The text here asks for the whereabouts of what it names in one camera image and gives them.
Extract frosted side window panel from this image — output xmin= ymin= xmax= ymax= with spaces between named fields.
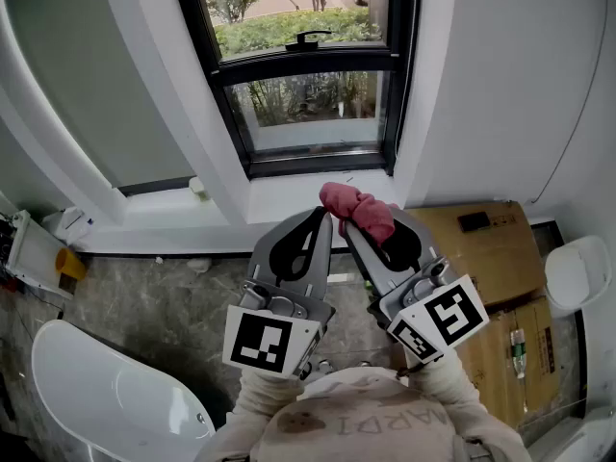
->
xmin=0 ymin=0 xmax=196 ymax=198

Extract black window frame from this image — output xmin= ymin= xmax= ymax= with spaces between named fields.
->
xmin=169 ymin=0 xmax=424 ymax=180

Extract person's right forearm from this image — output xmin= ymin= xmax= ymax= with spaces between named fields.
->
xmin=406 ymin=346 xmax=488 ymax=409

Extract small white sill object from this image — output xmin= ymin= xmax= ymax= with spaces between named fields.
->
xmin=188 ymin=175 xmax=212 ymax=202

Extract pink cloth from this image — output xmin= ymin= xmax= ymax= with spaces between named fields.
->
xmin=319 ymin=182 xmax=400 ymax=247

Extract clear window glass pane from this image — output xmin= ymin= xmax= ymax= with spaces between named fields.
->
xmin=195 ymin=0 xmax=390 ymax=60
xmin=224 ymin=70 xmax=386 ymax=154

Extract orange cup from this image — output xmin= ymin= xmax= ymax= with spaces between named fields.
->
xmin=54 ymin=246 xmax=89 ymax=279

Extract person's left forearm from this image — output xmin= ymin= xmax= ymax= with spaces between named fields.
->
xmin=229 ymin=367 xmax=306 ymax=435

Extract cardboard box with black label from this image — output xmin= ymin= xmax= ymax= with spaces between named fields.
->
xmin=407 ymin=200 xmax=549 ymax=308

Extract white flat box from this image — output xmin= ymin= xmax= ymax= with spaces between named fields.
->
xmin=5 ymin=209 xmax=78 ymax=300

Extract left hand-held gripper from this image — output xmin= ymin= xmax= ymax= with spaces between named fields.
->
xmin=222 ymin=205 xmax=337 ymax=381

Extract thin grey wall cable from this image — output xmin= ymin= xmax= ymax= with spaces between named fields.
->
xmin=523 ymin=0 xmax=609 ymax=206

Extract white bathtub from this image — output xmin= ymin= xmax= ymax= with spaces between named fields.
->
xmin=31 ymin=319 xmax=217 ymax=462

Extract clear plastic bottle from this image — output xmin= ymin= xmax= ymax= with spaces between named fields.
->
xmin=509 ymin=328 xmax=529 ymax=380

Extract black window handle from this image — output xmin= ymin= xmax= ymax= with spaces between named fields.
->
xmin=284 ymin=30 xmax=334 ymax=53

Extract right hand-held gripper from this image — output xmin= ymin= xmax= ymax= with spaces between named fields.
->
xmin=343 ymin=205 xmax=491 ymax=367

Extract plain cardboard box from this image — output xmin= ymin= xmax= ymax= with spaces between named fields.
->
xmin=454 ymin=295 xmax=563 ymax=430

